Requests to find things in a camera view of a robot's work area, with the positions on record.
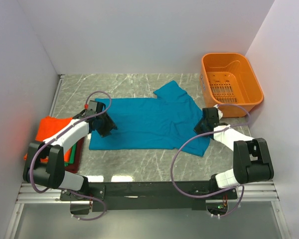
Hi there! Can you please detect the teal blue t shirt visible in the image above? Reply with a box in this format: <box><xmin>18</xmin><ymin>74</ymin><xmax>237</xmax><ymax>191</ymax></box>
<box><xmin>89</xmin><ymin>81</ymin><xmax>210</xmax><ymax>156</ymax></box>

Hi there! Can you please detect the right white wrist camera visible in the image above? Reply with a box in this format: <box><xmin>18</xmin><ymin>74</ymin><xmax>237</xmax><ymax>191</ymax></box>
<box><xmin>213</xmin><ymin>105</ymin><xmax>223</xmax><ymax>119</ymax></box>

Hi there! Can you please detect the orange plastic basket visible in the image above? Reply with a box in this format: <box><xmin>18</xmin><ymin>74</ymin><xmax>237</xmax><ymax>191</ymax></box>
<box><xmin>200</xmin><ymin>53</ymin><xmax>264</xmax><ymax>118</ymax></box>

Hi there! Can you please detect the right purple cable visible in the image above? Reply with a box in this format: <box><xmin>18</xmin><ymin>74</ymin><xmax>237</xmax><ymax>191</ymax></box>
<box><xmin>170</xmin><ymin>104</ymin><xmax>251</xmax><ymax>218</ymax></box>

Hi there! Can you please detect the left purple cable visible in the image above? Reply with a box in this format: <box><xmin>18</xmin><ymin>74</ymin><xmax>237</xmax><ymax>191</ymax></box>
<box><xmin>29</xmin><ymin>91</ymin><xmax>113</xmax><ymax>222</ymax></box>

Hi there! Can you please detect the aluminium rail frame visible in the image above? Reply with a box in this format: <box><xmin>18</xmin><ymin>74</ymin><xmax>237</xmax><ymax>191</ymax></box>
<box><xmin>16</xmin><ymin>181</ymin><xmax>280</xmax><ymax>204</ymax></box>

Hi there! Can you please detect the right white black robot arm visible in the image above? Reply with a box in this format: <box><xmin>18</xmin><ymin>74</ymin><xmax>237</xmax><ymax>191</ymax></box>
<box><xmin>194</xmin><ymin>106</ymin><xmax>274</xmax><ymax>199</ymax></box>

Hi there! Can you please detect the folded dark red t shirt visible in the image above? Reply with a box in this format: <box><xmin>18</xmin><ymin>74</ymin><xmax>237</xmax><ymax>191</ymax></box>
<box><xmin>65</xmin><ymin>138</ymin><xmax>85</xmax><ymax>173</ymax></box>

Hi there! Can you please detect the purple cable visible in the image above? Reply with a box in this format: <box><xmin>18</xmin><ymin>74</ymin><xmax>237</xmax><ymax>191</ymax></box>
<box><xmin>29</xmin><ymin>91</ymin><xmax>113</xmax><ymax>222</ymax></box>
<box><xmin>170</xmin><ymin>104</ymin><xmax>251</xmax><ymax>218</ymax></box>

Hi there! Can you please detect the folded orange t shirt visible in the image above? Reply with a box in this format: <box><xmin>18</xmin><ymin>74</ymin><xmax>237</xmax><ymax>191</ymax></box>
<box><xmin>35</xmin><ymin>116</ymin><xmax>76</xmax><ymax>166</ymax></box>

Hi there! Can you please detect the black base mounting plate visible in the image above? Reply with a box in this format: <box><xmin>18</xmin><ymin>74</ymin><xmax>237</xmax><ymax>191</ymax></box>
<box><xmin>60</xmin><ymin>181</ymin><xmax>238</xmax><ymax>210</ymax></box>

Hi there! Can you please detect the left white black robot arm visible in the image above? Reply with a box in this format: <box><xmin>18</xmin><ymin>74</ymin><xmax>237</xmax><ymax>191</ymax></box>
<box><xmin>23</xmin><ymin>100</ymin><xmax>117</xmax><ymax>200</ymax></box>

